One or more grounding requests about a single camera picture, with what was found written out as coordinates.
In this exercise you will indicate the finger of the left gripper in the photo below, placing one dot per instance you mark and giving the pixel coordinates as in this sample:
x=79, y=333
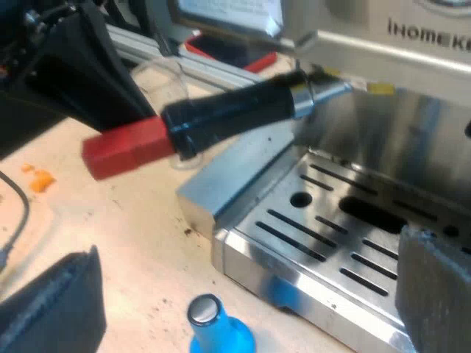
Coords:
x=92, y=77

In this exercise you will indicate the red-edged black flat device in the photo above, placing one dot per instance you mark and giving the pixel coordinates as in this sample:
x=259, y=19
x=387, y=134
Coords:
x=228, y=49

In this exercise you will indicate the clear measuring glass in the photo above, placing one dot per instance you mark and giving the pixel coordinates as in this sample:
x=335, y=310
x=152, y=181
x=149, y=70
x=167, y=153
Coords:
x=173, y=77

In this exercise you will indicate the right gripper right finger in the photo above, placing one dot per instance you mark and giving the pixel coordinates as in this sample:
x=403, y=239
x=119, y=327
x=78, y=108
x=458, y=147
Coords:
x=438, y=290

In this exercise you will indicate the metal block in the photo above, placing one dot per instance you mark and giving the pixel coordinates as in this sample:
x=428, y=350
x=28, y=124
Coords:
x=235, y=173

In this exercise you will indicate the bright blue tamper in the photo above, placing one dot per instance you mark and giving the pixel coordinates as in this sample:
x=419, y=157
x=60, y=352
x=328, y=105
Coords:
x=217, y=331

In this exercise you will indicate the steel espresso machine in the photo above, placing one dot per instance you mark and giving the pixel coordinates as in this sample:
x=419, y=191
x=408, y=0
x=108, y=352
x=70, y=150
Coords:
x=331, y=228

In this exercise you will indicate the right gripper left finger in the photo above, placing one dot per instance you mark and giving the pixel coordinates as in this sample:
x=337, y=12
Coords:
x=48, y=309

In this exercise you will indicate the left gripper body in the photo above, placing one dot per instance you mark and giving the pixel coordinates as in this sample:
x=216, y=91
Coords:
x=22, y=40

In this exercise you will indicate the aluminium rail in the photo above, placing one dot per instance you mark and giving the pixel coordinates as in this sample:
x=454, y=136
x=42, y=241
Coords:
x=206, y=68

